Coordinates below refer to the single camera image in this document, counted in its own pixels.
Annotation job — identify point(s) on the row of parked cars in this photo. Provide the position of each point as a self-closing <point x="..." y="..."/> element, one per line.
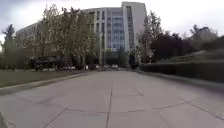
<point x="100" y="67"/>

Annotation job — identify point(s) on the row of trees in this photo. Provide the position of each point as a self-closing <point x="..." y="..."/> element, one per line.
<point x="60" y="36"/>

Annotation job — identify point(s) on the pale concrete kerb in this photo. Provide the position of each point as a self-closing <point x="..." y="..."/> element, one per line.
<point x="186" y="80"/>

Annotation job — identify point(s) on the grey concrete slab road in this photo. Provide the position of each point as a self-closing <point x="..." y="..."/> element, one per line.
<point x="116" y="100"/>

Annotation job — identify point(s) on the grass lawn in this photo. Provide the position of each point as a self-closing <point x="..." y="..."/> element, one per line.
<point x="30" y="77"/>

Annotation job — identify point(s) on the grey building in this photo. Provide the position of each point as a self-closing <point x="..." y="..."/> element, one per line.
<point x="203" y="36"/>

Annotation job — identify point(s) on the dark trimmed hedge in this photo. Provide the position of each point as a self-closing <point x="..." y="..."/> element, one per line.
<point x="190" y="70"/>

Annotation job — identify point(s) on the concrete kerb beside lawn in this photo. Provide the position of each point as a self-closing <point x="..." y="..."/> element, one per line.
<point x="36" y="83"/>

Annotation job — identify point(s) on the large curved pale building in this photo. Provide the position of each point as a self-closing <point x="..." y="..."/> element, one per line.
<point x="113" y="30"/>

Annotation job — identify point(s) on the grassy slope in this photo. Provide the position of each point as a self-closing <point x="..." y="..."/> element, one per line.
<point x="196" y="56"/>

